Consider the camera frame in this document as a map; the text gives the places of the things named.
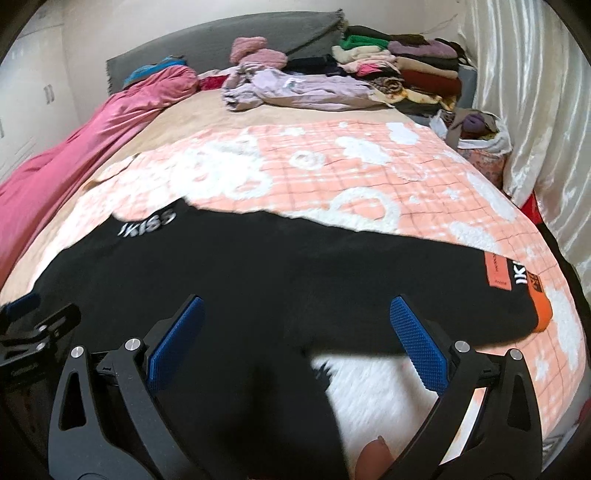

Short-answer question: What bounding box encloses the black long sleeve shirt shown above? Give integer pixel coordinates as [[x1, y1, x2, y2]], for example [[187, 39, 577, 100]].
[[12, 200, 552, 479]]

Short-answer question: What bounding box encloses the white bag of clothes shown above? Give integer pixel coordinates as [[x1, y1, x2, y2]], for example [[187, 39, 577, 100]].
[[430, 109, 513, 189]]

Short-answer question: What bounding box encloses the stack of folded clothes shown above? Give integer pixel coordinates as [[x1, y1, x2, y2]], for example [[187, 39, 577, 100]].
[[280, 25, 472, 116]]

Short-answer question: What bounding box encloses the right hand thumb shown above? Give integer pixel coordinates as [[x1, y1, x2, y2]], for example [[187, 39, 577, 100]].
[[355, 436, 394, 480]]

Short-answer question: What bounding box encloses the pink quilt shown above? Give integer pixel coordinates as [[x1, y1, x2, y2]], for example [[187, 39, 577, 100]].
[[1, 65, 199, 282]]

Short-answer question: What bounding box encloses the white wardrobe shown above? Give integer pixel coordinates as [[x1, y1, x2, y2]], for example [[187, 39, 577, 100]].
[[0, 1, 80, 181]]

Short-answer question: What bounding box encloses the pink checkered fleece blanket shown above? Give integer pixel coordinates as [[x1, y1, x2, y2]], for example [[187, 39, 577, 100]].
[[0, 117, 590, 462]]

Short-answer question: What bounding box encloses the blue garment on quilt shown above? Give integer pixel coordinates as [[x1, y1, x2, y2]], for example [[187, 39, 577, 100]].
[[122, 56, 187, 90]]

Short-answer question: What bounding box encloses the beige bed sheet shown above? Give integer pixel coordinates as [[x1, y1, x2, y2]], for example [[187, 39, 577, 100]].
[[1, 90, 411, 303]]

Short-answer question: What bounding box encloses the dark red garment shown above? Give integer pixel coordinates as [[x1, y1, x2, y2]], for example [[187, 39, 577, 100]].
[[199, 75, 228, 91]]

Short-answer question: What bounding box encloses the lilac crumpled garment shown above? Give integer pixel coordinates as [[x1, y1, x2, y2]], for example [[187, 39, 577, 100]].
[[221, 63, 385, 112]]

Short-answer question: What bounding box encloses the grey headboard cover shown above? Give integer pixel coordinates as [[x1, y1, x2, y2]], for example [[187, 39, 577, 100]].
[[106, 10, 346, 95]]

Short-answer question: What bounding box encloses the pink fuzzy garment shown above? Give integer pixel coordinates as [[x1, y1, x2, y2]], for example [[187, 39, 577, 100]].
[[229, 36, 287, 70]]

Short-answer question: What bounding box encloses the white satin curtain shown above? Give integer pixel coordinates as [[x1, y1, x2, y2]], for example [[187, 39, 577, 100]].
[[460, 1, 590, 293]]

